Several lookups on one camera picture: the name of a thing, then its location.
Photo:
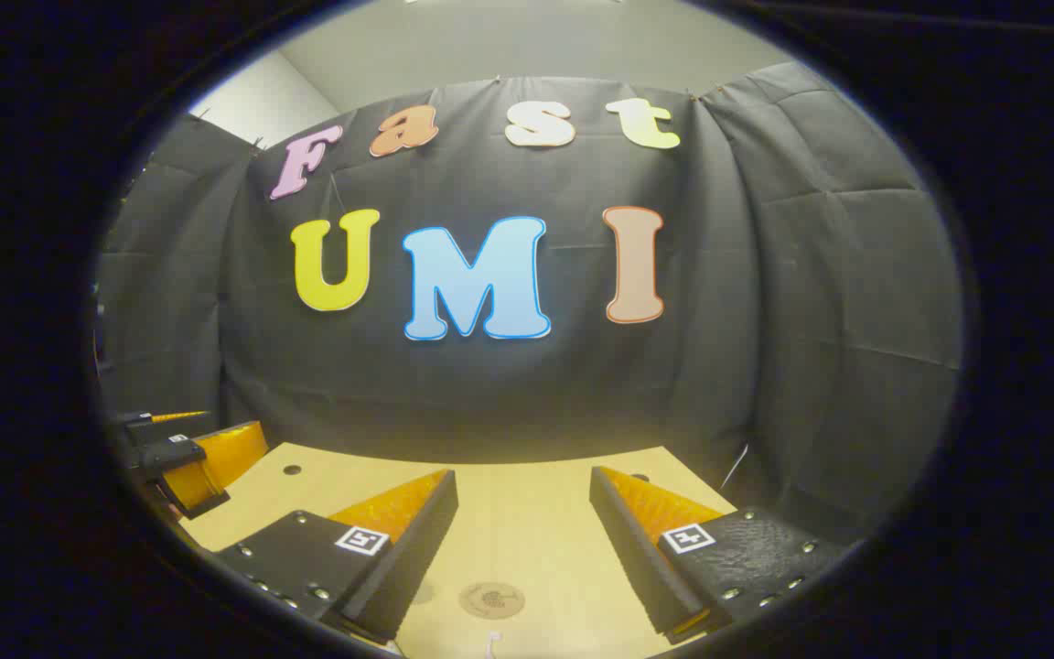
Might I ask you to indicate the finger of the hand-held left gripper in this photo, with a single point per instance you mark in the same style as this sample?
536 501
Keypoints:
216 462
175 419

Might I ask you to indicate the white toothbrush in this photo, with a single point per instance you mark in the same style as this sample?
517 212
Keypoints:
493 642

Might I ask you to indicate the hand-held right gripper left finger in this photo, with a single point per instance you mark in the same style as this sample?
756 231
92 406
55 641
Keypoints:
417 558

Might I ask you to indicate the wooden desktop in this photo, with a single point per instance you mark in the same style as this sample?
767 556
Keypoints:
518 522

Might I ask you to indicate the round cork coaster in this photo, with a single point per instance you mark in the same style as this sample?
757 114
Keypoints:
491 600

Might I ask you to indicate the black backdrop cloth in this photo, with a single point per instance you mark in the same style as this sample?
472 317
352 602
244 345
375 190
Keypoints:
582 394

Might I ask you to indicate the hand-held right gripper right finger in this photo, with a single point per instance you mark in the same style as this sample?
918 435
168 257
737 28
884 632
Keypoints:
637 558

